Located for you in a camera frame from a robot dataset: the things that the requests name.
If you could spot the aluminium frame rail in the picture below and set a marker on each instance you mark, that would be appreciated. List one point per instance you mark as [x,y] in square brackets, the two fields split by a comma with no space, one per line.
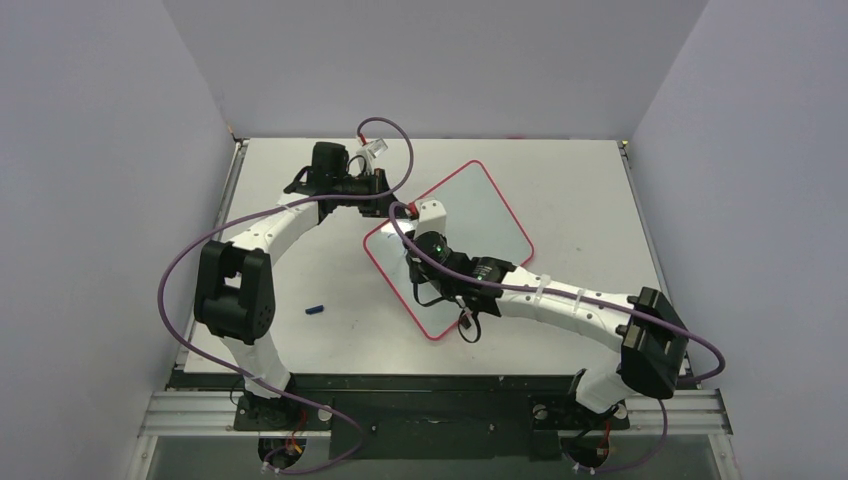
[211,414]

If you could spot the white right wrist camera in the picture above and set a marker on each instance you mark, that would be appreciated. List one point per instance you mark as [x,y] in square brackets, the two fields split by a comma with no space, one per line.
[432,216]

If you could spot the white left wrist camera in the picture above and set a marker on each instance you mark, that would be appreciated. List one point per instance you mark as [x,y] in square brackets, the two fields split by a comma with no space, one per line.
[369,152]

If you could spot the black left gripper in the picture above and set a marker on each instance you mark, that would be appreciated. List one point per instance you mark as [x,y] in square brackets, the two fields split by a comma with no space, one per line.
[379,207]

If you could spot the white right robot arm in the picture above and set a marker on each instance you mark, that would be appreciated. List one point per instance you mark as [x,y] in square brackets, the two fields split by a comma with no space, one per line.
[643,331]

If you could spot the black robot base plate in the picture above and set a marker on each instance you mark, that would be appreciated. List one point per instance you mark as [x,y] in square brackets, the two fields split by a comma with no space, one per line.
[418,417]

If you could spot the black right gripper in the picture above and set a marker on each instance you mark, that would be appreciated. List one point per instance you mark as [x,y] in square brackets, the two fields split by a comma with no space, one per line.
[413,266]

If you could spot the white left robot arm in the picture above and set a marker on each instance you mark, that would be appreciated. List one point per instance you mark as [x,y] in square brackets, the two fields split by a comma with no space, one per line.
[235,294]

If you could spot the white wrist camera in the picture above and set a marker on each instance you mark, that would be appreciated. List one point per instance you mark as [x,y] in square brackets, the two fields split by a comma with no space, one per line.
[369,152]
[432,216]

